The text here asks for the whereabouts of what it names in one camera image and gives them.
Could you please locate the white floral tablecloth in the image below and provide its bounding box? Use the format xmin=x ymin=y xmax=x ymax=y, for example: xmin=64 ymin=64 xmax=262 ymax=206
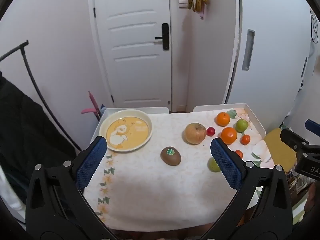
xmin=82 ymin=108 xmax=273 ymax=232

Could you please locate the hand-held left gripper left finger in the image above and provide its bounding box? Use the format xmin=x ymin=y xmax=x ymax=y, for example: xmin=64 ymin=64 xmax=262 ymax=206
xmin=25 ymin=136 xmax=118 ymax=240

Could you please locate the white panel door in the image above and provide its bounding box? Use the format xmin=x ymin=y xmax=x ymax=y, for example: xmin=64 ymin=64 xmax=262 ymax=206
xmin=93 ymin=0 xmax=173 ymax=109

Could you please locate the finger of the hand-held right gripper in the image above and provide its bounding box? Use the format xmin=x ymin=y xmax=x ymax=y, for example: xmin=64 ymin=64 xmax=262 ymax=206
xmin=305 ymin=119 xmax=320 ymax=133
xmin=279 ymin=128 xmax=313 ymax=153

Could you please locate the black cable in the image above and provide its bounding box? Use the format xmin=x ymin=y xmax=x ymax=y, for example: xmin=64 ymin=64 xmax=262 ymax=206
xmin=309 ymin=8 xmax=320 ymax=44

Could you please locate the cream bowl with duck print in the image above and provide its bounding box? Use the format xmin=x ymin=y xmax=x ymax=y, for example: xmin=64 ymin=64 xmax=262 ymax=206
xmin=99 ymin=109 xmax=153 ymax=152

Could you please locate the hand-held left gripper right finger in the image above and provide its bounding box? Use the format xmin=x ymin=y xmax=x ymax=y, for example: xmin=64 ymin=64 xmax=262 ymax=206
xmin=200 ymin=137 xmax=293 ymax=240

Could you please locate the white sliding door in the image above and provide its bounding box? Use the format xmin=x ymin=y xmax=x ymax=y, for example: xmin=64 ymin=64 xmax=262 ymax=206
xmin=222 ymin=0 xmax=316 ymax=107

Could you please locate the large yellow-red apple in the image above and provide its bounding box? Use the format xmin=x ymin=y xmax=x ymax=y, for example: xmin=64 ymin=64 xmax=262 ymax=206
xmin=185 ymin=123 xmax=207 ymax=145

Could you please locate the orange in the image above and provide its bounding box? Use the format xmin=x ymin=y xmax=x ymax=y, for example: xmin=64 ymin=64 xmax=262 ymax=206
xmin=220 ymin=127 xmax=237 ymax=145
xmin=216 ymin=112 xmax=231 ymax=127

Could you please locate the brown kiwi with green sticker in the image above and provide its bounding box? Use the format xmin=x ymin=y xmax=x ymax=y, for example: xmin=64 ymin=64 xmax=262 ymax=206
xmin=160 ymin=146 xmax=181 ymax=166

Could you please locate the black door lock handle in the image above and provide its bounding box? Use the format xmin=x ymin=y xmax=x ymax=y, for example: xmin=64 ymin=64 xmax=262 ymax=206
xmin=154 ymin=23 xmax=170 ymax=50

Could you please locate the yellow-brown hanging plush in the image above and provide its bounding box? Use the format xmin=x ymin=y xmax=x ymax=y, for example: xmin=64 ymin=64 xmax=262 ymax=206
xmin=188 ymin=0 xmax=209 ymax=12

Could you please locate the striped floor mat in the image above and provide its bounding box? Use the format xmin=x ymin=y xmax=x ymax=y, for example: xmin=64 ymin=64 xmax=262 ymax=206
xmin=290 ymin=196 xmax=310 ymax=227

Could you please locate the yellow stool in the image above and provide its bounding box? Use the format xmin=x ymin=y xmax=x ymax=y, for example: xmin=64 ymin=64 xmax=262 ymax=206
xmin=264 ymin=128 xmax=298 ymax=173

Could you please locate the green apple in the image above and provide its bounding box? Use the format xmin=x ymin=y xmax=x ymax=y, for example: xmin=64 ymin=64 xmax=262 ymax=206
xmin=208 ymin=157 xmax=222 ymax=173
xmin=235 ymin=119 xmax=249 ymax=133

